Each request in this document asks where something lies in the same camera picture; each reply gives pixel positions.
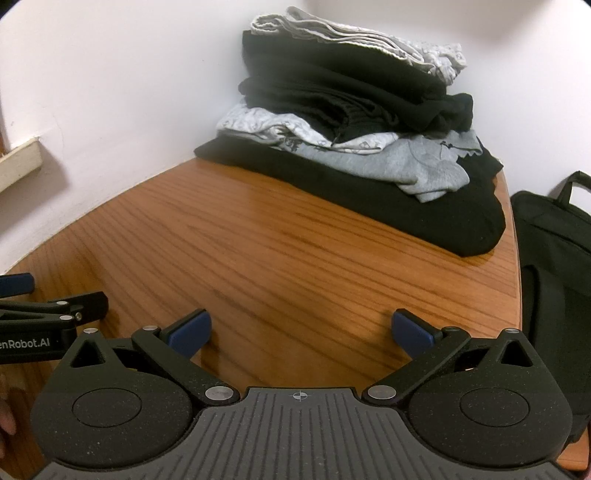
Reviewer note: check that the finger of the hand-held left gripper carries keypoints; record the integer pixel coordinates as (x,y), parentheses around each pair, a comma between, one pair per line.
(16,284)
(87,304)

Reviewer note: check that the large black garment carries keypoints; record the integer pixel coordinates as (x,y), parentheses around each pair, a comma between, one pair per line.
(415,217)

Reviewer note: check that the folded printed white garment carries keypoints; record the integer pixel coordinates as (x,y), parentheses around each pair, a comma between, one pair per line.
(258,122)

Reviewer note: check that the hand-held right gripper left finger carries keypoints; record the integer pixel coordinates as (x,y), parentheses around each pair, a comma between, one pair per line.
(191,330)

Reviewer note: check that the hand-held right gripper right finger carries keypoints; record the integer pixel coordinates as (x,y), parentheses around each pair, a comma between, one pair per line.
(413,330)

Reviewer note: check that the printed white garment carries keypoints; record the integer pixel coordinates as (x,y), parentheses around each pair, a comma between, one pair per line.
(258,122)
(351,37)

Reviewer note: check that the grey garment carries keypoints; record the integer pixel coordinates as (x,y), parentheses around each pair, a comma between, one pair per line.
(415,166)

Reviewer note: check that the beige window sill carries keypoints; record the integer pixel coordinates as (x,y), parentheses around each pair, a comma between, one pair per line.
(18,168)

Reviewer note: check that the person's left hand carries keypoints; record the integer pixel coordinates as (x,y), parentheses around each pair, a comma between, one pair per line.
(5,424)

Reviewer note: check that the black bag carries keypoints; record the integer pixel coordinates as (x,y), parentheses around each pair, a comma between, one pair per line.
(554,277)

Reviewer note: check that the black knit garment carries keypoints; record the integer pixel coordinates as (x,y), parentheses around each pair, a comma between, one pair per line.
(346,87)

